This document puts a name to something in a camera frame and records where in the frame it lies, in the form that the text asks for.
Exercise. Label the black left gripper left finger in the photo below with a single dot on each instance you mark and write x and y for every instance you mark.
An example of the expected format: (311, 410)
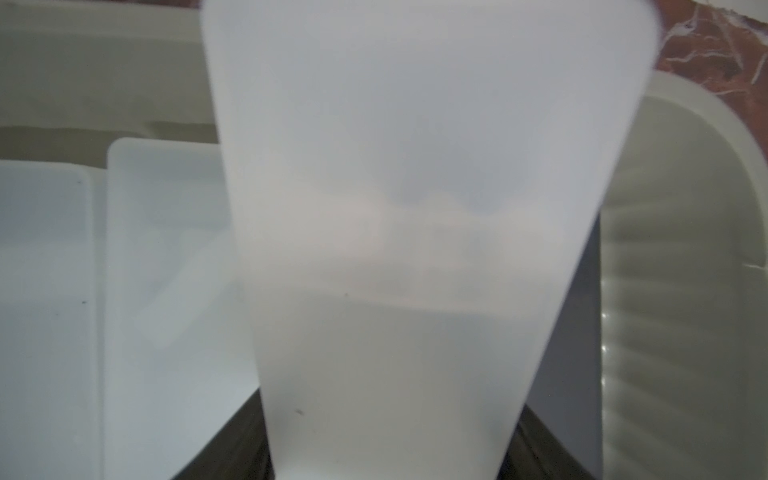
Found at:
(239, 450)

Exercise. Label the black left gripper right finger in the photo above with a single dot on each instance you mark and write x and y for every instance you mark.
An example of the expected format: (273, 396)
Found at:
(534, 453)

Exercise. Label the translucent white pencil case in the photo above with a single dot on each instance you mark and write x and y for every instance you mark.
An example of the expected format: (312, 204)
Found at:
(53, 228)
(412, 185)
(179, 359)

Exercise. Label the grey-green plastic storage box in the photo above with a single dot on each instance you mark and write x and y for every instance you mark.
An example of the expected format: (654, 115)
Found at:
(684, 228)

